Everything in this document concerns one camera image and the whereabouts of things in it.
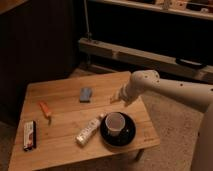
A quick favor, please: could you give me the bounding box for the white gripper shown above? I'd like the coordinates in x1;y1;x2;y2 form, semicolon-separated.
110;83;140;106

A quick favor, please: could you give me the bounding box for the white ceramic cup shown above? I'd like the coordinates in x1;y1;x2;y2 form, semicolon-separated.
105;112;125;136

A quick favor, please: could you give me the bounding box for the wooden shelf unit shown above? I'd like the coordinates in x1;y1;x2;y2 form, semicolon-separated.
76;0;213;84

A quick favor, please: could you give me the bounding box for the blue sponge block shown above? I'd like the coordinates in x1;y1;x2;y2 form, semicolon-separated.
79;87;92;103

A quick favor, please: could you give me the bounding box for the black red white packet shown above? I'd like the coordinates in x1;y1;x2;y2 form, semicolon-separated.
23;121;37;151

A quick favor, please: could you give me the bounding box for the black saucer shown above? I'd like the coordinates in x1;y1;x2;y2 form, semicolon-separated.
100;112;136;147

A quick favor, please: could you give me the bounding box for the metal pole stand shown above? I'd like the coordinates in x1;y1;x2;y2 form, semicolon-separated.
83;0;92;41

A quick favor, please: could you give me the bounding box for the wooden table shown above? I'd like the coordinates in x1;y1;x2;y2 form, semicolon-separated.
8;72;160;171

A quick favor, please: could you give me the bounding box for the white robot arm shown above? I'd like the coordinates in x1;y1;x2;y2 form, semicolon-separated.
110;70;213;171

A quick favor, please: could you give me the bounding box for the orange marker pen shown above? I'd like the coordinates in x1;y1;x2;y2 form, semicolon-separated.
39;102;52;118

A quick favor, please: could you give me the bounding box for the black handle on shelf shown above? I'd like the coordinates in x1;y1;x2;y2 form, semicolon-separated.
175;58;207;70

